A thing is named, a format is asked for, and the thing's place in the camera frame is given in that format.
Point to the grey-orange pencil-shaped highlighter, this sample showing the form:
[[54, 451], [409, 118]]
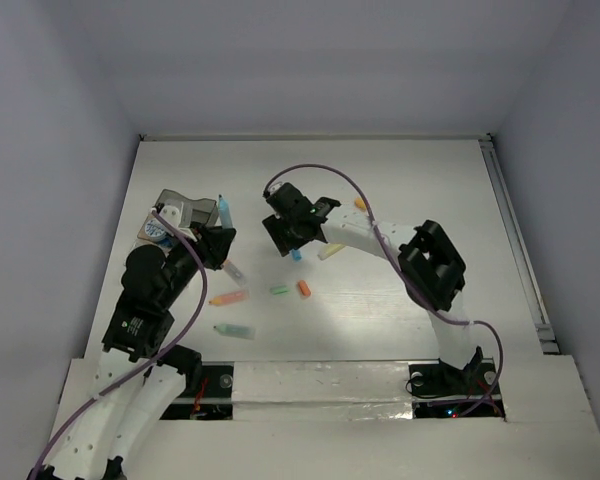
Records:
[[234, 273]]

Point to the orange pencil-shaped highlighter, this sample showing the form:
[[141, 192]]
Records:
[[229, 298]]

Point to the green cap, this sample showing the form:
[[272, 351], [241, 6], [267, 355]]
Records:
[[279, 290]]

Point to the blue cap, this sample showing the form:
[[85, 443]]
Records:
[[296, 256]]

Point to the green pencil-shaped highlighter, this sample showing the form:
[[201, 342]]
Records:
[[235, 331]]

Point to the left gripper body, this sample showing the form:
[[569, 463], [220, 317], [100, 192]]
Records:
[[205, 249]]

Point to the yellow pencil-shaped highlighter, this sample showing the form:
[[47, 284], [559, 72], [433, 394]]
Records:
[[329, 250]]

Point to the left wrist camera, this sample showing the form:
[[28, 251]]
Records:
[[178, 215]]

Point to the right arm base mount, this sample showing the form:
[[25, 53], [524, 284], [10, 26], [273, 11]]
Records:
[[439, 393]]

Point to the grey smoked plastic bin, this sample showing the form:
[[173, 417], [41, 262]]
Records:
[[204, 210]]

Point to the orange cap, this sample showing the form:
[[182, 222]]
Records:
[[304, 289]]

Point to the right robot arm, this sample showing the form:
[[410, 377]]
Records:
[[423, 256]]

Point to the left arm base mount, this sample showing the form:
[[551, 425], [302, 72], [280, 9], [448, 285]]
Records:
[[209, 400]]

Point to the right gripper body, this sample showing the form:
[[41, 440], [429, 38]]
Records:
[[284, 232]]

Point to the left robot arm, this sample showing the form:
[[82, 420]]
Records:
[[135, 381]]

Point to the blue pencil-shaped highlighter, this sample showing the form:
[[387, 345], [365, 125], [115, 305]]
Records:
[[224, 212]]

